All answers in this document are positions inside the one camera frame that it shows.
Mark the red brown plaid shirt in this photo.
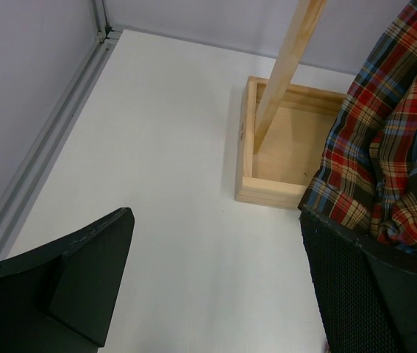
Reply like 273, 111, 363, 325
299, 1, 417, 253

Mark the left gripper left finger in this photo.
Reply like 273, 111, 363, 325
0, 207, 135, 352

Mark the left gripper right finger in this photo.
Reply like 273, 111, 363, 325
299, 207, 417, 352

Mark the wooden clothes rack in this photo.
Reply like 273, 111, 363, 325
235, 1, 347, 209

